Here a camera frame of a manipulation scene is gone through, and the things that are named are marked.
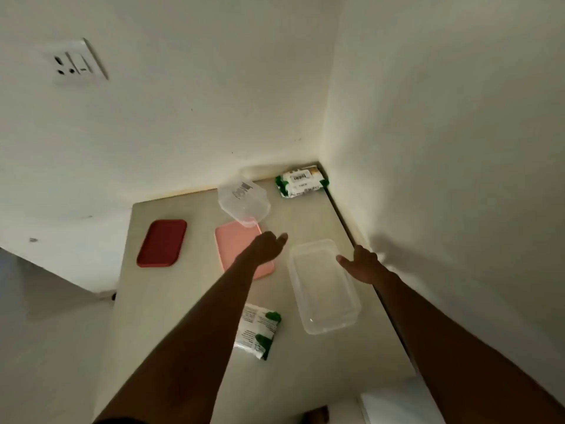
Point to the pink plastic lid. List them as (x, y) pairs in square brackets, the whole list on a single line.
[(231, 245)]

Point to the dark red plastic lid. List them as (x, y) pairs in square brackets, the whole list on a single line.
[(161, 242)]

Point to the large clear plastic container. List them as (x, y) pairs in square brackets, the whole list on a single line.
[(324, 289)]

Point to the person's left hand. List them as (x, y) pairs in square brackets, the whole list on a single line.
[(262, 249)]

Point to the small clear plastic container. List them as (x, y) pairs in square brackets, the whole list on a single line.
[(245, 203)]

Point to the white green wet wipes pack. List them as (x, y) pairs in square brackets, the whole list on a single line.
[(260, 331), (301, 181)]

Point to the white wall socket switch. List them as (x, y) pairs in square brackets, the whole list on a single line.
[(73, 63)]

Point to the person's left forearm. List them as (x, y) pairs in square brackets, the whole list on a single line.
[(194, 348)]

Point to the person's right forearm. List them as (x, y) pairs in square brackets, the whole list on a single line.
[(463, 362)]

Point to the person's right hand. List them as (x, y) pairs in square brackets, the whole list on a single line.
[(364, 267)]

